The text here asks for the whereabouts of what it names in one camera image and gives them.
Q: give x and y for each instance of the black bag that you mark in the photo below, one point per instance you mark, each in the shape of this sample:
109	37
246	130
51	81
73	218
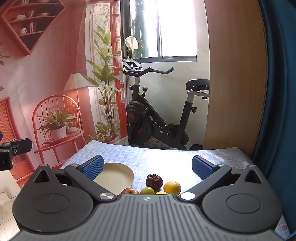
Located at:
196	147

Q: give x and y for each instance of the blue plaid tablecloth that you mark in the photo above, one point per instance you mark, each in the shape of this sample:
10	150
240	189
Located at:
161	160

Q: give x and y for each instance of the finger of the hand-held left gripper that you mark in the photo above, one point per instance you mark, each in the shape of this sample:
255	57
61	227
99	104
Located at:
22	146

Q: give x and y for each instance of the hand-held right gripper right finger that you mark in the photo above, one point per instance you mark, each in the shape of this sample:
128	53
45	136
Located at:
201	168

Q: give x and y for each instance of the white bag on pole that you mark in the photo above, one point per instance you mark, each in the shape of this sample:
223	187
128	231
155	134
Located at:
131	42

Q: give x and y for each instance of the black exercise bike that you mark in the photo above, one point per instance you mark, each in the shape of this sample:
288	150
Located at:
143	109

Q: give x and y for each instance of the window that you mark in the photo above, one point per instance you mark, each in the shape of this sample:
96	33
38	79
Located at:
175	27

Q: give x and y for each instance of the dark purple mangosteen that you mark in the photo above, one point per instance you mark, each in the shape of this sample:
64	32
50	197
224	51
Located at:
154	182

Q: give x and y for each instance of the small green apple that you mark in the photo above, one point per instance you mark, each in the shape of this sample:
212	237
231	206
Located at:
147	190

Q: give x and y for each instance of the red apple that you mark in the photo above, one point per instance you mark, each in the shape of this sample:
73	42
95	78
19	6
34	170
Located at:
130	191

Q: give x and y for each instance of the dark blue curtain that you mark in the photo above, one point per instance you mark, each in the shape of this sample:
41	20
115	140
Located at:
282	92

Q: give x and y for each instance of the cream round plate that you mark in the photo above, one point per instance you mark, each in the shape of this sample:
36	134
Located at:
115	178

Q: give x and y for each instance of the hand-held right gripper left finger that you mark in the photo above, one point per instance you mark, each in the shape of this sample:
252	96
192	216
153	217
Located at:
93	167

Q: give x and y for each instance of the printed wall poster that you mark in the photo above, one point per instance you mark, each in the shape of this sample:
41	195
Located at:
46	74

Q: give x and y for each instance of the yellow lemon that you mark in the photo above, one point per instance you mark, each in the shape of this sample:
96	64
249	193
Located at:
161	192
172	187

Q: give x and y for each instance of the wooden cabinet panel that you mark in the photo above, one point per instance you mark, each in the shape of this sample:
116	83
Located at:
233	81

